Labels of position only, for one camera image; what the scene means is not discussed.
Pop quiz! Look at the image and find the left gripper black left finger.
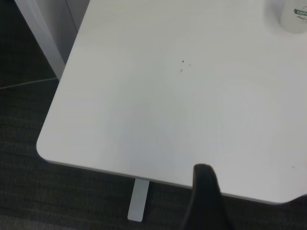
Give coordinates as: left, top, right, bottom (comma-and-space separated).
181, 163, 236, 230

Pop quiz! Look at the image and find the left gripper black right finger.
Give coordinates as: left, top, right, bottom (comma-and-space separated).
284, 193, 307, 230

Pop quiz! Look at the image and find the white paper coffee cup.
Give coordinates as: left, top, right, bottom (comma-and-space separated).
275, 0, 307, 35

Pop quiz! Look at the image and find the white table leg foot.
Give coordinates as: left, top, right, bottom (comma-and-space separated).
127, 178, 151, 222

